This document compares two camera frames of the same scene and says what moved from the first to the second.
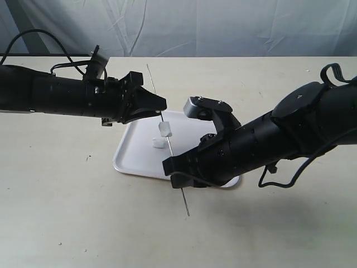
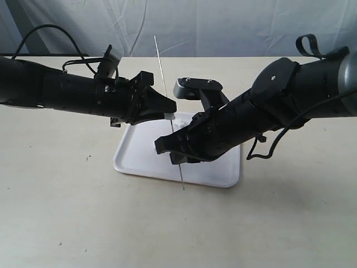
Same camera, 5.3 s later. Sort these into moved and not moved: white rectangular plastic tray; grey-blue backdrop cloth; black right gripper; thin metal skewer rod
Moved: thin metal skewer rod; black right gripper
Not moved: white rectangular plastic tray; grey-blue backdrop cloth
